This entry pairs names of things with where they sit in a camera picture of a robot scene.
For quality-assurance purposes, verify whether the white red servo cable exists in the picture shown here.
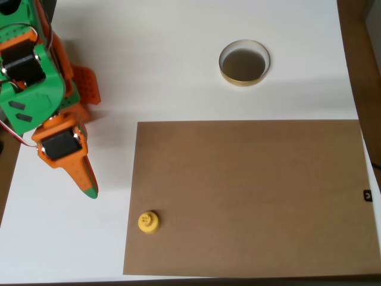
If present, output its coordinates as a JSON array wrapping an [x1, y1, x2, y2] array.
[[0, 119, 38, 148]]

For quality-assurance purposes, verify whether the brown cardboard sheet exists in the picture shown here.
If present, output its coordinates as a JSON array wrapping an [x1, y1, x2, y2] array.
[[123, 119, 381, 276]]

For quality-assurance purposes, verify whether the yellow plastic peg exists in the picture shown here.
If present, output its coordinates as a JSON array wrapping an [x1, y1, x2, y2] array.
[[138, 210, 161, 235]]

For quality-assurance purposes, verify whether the round gold-rimmed bowl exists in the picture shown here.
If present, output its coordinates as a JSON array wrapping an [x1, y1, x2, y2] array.
[[218, 39, 271, 88]]

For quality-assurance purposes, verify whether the orange robot base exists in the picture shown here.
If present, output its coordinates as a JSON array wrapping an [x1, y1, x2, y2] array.
[[70, 64, 104, 123]]

